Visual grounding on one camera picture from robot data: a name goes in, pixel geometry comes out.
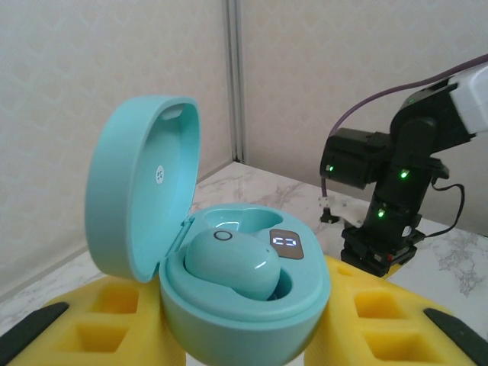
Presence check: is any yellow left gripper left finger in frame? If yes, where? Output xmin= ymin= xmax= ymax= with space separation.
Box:
xmin=0 ymin=274 xmax=188 ymax=366

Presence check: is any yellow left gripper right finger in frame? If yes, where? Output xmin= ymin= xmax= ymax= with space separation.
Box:
xmin=304 ymin=254 xmax=488 ymax=366

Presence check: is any teal wireless earbud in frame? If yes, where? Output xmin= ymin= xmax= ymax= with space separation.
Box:
xmin=183 ymin=227 xmax=282 ymax=303

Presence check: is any thin black wire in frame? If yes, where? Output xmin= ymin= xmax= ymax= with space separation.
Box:
xmin=432 ymin=183 xmax=467 ymax=239

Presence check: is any aluminium frame post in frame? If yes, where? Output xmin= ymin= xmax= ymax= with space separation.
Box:
xmin=222 ymin=0 xmax=248 ymax=164

